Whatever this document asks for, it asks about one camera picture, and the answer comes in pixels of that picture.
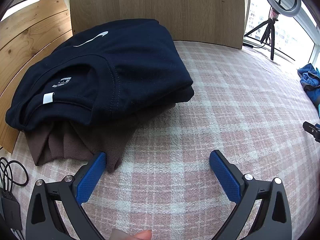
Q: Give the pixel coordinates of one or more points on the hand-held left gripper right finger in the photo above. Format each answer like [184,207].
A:
[225,177]

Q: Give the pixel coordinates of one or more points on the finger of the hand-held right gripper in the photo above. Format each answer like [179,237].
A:
[311,130]

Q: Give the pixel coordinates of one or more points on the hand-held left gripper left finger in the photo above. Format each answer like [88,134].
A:
[92,177]

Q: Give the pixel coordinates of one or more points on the person's left hand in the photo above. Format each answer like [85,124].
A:
[143,235]

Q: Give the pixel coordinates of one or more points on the brown folded garment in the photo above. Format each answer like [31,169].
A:
[75,142]

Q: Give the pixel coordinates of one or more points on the dark blue striped garment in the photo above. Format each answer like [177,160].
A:
[308,76]

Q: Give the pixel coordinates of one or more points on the black power bank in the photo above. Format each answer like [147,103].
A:
[10,210]

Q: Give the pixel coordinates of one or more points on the black tripod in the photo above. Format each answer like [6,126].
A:
[272,45]

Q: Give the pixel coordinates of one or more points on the pink paper tag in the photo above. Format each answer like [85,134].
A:
[273,13]

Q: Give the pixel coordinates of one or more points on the navy blue t-shirt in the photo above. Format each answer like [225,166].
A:
[137,62]

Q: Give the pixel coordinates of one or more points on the pine wood panel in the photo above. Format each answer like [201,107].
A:
[30,37]

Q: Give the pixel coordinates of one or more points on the beige wooden board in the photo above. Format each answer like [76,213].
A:
[162,5]

